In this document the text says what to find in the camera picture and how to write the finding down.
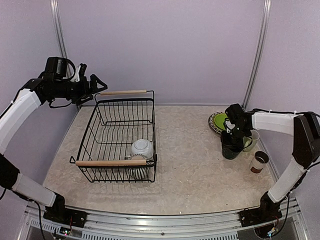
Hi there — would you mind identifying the right aluminium corner post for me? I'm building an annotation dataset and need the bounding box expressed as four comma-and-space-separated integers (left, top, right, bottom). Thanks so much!
242, 0, 272, 109

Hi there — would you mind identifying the yellow patterned plate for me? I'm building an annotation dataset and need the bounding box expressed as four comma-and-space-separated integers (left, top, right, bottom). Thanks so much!
210, 112, 228, 132

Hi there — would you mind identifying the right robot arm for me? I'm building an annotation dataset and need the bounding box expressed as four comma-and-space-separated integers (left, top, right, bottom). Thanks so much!
220, 103, 320, 226

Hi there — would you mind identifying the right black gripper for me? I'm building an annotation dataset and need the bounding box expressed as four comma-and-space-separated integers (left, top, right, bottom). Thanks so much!
221, 124, 251, 149

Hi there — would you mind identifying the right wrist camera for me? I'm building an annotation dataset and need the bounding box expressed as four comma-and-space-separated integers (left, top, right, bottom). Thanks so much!
223, 118, 235, 133

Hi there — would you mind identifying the white brown cup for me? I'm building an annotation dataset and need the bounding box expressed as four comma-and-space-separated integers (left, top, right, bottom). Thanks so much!
249, 151, 269, 174

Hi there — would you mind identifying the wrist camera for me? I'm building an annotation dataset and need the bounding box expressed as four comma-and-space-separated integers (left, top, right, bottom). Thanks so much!
223, 118, 235, 133
70, 63, 87, 83

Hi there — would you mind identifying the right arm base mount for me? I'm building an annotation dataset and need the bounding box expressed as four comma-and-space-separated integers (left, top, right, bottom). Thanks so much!
238, 192, 284, 227

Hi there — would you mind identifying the white ceramic bowl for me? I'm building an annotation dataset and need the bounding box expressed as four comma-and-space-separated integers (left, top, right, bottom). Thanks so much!
131, 139, 154, 160

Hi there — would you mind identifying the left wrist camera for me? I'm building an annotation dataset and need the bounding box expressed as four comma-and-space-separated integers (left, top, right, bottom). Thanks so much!
70, 63, 87, 83

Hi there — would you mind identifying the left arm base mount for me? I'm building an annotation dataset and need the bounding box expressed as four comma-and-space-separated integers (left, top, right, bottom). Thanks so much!
43, 193, 88, 228

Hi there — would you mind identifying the bright green plate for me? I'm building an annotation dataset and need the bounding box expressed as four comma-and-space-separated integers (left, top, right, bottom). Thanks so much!
213, 112, 228, 131

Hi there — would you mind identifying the black white striped plate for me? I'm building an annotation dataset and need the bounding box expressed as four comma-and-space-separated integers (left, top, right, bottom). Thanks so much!
207, 111, 230, 135

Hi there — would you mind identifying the black white striped bowl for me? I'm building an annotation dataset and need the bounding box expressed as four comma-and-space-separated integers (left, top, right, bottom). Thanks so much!
124, 154, 150, 181

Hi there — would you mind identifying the light green mug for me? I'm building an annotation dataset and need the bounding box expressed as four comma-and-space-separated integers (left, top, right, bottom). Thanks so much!
242, 129, 260, 152

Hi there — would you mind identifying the dark green mug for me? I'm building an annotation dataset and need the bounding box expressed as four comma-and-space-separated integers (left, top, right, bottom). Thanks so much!
222, 145, 242, 160

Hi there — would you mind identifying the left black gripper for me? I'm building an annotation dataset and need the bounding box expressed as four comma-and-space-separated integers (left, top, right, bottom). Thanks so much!
50, 73, 108, 106

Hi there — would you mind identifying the aluminium front rail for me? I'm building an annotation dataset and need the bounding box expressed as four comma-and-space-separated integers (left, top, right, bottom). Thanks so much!
16, 199, 309, 240

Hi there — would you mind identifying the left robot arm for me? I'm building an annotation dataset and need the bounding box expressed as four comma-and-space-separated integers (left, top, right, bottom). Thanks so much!
0, 56, 108, 224

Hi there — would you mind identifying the black wire dish rack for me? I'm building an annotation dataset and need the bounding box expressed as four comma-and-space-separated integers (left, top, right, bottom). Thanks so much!
69, 90, 158, 183

